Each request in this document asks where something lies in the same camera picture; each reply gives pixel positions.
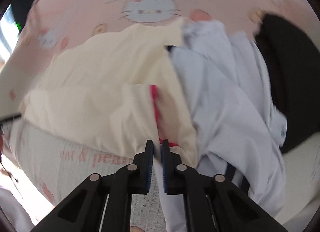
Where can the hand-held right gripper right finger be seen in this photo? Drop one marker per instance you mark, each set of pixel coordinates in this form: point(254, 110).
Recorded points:
point(165, 169)

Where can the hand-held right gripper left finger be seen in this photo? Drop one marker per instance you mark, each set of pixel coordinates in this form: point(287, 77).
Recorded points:
point(150, 167)

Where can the white garment with navy trim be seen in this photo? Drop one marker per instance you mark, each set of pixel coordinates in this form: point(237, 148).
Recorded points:
point(225, 97)

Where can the bright window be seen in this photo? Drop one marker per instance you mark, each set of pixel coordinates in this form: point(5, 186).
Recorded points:
point(6, 34)

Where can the pink and cream T-shirt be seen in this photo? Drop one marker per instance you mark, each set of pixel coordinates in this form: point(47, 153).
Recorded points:
point(100, 84)

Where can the black garment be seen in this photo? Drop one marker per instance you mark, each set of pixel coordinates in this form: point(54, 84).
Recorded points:
point(287, 72)

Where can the dark curtain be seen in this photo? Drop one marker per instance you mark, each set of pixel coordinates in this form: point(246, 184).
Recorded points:
point(22, 5)

